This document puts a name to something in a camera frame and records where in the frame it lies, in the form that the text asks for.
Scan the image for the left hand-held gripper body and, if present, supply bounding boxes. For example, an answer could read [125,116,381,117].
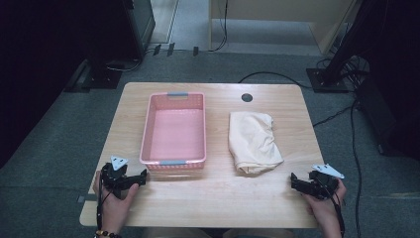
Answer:
[99,155,134,200]

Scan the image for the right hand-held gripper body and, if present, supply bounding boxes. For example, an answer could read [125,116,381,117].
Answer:
[307,163,346,201]

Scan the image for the pink plastic basket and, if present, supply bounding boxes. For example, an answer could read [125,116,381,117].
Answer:
[139,91,208,172]

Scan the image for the cream cloth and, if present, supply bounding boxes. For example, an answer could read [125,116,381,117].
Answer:
[228,111,285,176]

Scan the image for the person's right hand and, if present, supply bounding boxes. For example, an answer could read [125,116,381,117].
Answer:
[302,178,348,230]

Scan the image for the person's left hand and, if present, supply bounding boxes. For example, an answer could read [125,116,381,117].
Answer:
[92,170,140,234]

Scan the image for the black flat stand base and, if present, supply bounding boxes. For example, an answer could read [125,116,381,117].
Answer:
[63,59,124,93]

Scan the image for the black stand with square base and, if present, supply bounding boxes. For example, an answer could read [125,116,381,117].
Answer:
[305,0,377,94]

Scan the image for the light wooden cabinet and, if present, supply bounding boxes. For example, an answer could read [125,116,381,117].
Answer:
[208,0,360,57]

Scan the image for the black floor cable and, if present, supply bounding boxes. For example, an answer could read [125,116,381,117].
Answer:
[349,102,364,238]
[312,101,358,129]
[238,70,313,90]

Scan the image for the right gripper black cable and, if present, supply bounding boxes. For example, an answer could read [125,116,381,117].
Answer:
[330,189,347,238]

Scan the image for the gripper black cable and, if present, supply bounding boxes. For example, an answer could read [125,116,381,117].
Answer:
[95,172,113,232]
[330,189,347,238]

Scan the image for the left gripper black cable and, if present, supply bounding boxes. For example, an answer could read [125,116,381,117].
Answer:
[95,172,113,232]

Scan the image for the beaded bracelet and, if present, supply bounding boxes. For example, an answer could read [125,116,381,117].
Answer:
[94,229,123,238]

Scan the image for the black hanging cable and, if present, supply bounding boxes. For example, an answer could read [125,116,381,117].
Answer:
[208,0,230,54]

